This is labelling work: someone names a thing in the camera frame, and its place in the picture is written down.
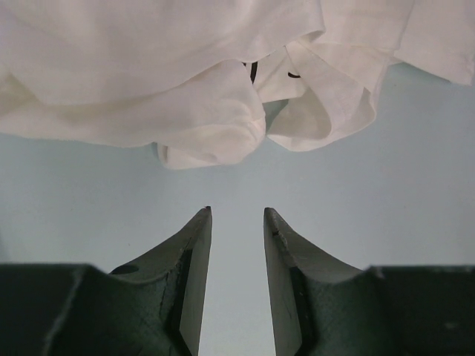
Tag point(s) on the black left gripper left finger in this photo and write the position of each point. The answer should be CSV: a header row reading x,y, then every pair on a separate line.
x,y
152,305

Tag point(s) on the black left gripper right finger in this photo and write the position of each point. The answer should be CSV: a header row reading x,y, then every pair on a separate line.
x,y
323,306

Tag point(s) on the white t shirt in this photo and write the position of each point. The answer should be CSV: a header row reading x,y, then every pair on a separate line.
x,y
208,81

